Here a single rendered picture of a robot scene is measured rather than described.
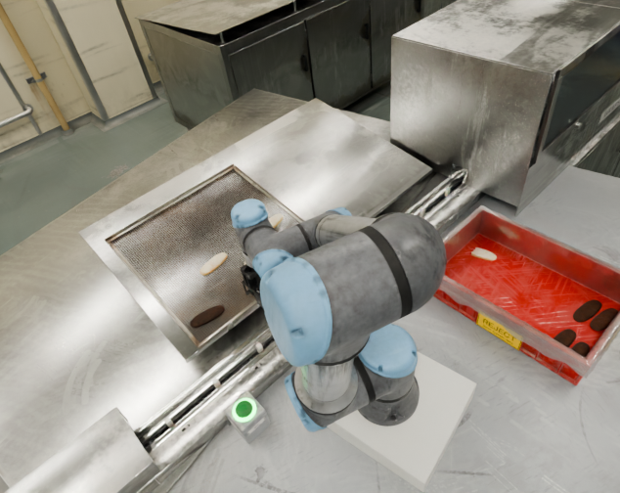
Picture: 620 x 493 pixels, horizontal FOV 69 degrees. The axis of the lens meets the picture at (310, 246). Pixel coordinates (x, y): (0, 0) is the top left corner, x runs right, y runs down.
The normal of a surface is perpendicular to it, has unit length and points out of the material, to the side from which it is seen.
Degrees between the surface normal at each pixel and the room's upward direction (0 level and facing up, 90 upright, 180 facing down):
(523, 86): 90
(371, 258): 19
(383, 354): 8
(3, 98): 90
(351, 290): 37
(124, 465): 0
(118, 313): 0
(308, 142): 10
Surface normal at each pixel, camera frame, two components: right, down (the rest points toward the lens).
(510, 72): -0.72, 0.54
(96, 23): 0.68, 0.45
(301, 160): 0.00, -0.62
